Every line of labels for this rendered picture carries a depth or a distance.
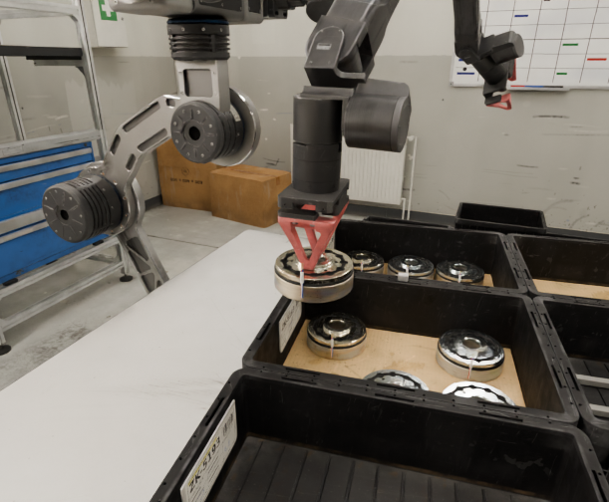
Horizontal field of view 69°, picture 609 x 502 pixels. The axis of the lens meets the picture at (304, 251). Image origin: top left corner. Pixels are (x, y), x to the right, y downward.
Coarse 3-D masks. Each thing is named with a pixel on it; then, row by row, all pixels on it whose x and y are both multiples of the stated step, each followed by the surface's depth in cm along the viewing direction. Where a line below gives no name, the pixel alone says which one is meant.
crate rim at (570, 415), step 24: (432, 288) 77; (456, 288) 76; (528, 312) 69; (264, 336) 63; (552, 360) 58; (360, 384) 53; (384, 384) 53; (552, 384) 54; (504, 408) 50; (528, 408) 50; (576, 408) 50
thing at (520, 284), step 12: (408, 228) 105; (420, 228) 104; (432, 228) 103; (444, 228) 103; (456, 228) 103; (504, 240) 96; (504, 252) 91; (516, 264) 85; (372, 276) 80; (384, 276) 80; (396, 276) 80; (516, 276) 83; (480, 288) 76; (492, 288) 76; (504, 288) 76
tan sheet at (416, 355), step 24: (384, 336) 80; (408, 336) 80; (288, 360) 74; (312, 360) 74; (360, 360) 74; (384, 360) 74; (408, 360) 74; (432, 360) 74; (504, 360) 74; (432, 384) 68; (504, 384) 68
